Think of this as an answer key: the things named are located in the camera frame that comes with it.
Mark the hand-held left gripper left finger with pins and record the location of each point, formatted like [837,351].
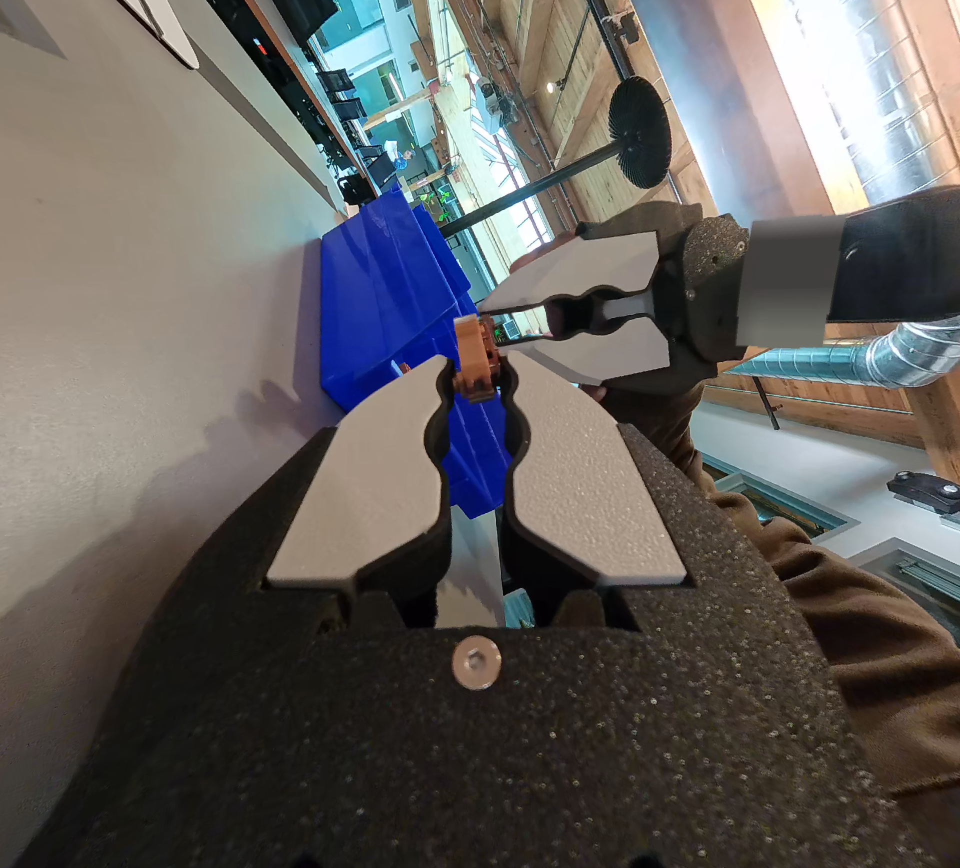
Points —
[360,485]

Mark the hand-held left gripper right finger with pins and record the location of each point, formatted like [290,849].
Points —
[592,493]

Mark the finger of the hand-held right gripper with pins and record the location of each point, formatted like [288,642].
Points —
[600,264]
[622,350]

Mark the brown brick assembly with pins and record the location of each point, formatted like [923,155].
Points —
[472,350]

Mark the blue plastic bin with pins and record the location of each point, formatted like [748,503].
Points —
[390,298]

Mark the person's right forearm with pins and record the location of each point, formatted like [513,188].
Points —
[862,620]

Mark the person's right hand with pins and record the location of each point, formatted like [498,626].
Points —
[637,217]

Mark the black disc floor lamp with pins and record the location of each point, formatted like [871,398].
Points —
[641,133]

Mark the black office chair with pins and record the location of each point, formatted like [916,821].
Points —
[336,82]
[349,109]

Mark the black ceiling device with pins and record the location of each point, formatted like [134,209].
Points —
[926,491]

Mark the narrow silver duct pipe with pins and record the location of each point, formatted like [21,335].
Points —
[900,350]

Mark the wide silver ceiling duct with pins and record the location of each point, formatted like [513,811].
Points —
[885,58]

